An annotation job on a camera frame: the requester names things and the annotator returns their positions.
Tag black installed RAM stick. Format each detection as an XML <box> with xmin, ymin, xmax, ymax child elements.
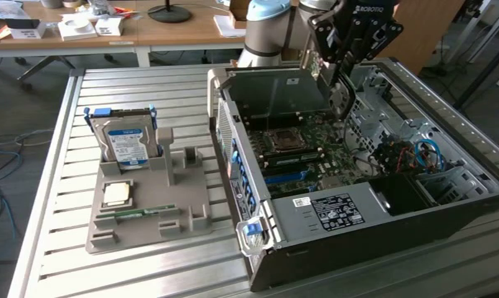
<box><xmin>266</xmin><ymin>150</ymin><xmax>319</xmax><ymax>167</ymax></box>

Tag black round lamp base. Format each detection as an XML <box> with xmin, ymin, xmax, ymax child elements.
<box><xmin>147</xmin><ymin>0</ymin><xmax>192</xmax><ymax>24</ymax></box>

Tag wooden desk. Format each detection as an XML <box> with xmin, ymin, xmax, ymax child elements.
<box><xmin>0</xmin><ymin>0</ymin><xmax>140</xmax><ymax>60</ymax></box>
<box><xmin>136</xmin><ymin>0</ymin><xmax>364</xmax><ymax>68</ymax></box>

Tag brown cardboard box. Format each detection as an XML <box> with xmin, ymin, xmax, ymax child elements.
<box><xmin>228</xmin><ymin>0</ymin><xmax>252</xmax><ymax>22</ymax></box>

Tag silver CPU chip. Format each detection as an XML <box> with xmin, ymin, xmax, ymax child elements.
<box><xmin>102</xmin><ymin>182</ymin><xmax>132</xmax><ymax>207</ymax></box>

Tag blue floor cable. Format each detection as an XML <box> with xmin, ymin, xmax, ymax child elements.
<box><xmin>0</xmin><ymin>145</ymin><xmax>26</xmax><ymax>266</ymax></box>

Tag black and red wire bundle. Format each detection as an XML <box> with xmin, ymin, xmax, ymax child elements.
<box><xmin>374</xmin><ymin>140</ymin><xmax>419</xmax><ymax>174</ymax></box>

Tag black open PC case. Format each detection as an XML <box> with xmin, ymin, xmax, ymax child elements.
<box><xmin>207</xmin><ymin>56</ymin><xmax>499</xmax><ymax>292</ymax></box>

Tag silver disk bay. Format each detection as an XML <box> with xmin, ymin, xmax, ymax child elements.
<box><xmin>415</xmin><ymin>166</ymin><xmax>498</xmax><ymax>207</ymax></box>

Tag hard disk with blue caddy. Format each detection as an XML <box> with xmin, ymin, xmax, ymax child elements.
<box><xmin>83</xmin><ymin>104</ymin><xmax>164</xmax><ymax>170</ymax></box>

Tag blue expansion slot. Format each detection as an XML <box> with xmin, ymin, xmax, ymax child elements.
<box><xmin>264</xmin><ymin>170</ymin><xmax>311</xmax><ymax>186</ymax></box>

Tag white flat box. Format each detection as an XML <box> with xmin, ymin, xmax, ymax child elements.
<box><xmin>58</xmin><ymin>22</ymin><xmax>98</xmax><ymax>42</ymax></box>

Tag wooden cabinet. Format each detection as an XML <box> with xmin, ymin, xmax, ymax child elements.
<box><xmin>368</xmin><ymin>0</ymin><xmax>468</xmax><ymax>75</ymax></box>

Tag white box with black lid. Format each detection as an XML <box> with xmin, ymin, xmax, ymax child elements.
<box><xmin>4</xmin><ymin>18</ymin><xmax>47</xmax><ymax>40</ymax></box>

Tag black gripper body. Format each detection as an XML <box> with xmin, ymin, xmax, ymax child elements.
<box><xmin>338</xmin><ymin>0</ymin><xmax>398</xmax><ymax>24</ymax></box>

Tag blue case latch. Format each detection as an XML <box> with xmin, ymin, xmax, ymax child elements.
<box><xmin>242</xmin><ymin>222</ymin><xmax>262</xmax><ymax>238</ymax></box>

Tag white paper sheets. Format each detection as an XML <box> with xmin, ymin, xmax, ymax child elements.
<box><xmin>214</xmin><ymin>14</ymin><xmax>247</xmax><ymax>38</ymax></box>

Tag white tape roll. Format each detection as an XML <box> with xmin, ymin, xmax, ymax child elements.
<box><xmin>63</xmin><ymin>17</ymin><xmax>91</xmax><ymax>31</ymax></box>

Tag grey parts rack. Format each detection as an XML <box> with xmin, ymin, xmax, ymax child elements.
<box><xmin>86</xmin><ymin>126</ymin><xmax>216</xmax><ymax>255</ymax></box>

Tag CPU socket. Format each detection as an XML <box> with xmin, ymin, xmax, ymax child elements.
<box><xmin>264</xmin><ymin>129</ymin><xmax>304</xmax><ymax>153</ymax></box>

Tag black graphics card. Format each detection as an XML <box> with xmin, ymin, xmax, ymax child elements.
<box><xmin>299</xmin><ymin>49</ymin><xmax>355</xmax><ymax>121</ymax></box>

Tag dark metal frame leg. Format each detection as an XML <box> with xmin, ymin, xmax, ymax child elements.
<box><xmin>454</xmin><ymin>6</ymin><xmax>499</xmax><ymax>109</ymax></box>

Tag green RAM stick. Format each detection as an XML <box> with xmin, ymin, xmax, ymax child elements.
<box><xmin>98</xmin><ymin>203</ymin><xmax>179</xmax><ymax>220</ymax></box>

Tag blue wire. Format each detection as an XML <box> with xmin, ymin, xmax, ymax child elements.
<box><xmin>414</xmin><ymin>139</ymin><xmax>447</xmax><ymax>174</ymax></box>

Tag white carton with label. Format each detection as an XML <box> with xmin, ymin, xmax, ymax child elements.
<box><xmin>95</xmin><ymin>17</ymin><xmax>126</xmax><ymax>37</ymax></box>

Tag green motherboard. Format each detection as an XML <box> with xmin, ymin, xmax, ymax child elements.
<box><xmin>248</xmin><ymin>113</ymin><xmax>368</xmax><ymax>199</ymax></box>

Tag grey power supply unit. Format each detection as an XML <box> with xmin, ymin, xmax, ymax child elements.
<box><xmin>270</xmin><ymin>183</ymin><xmax>390</xmax><ymax>243</ymax></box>

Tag white floor cable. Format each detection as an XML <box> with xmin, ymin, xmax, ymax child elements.
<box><xmin>0</xmin><ymin>129</ymin><xmax>55</xmax><ymax>148</ymax></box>

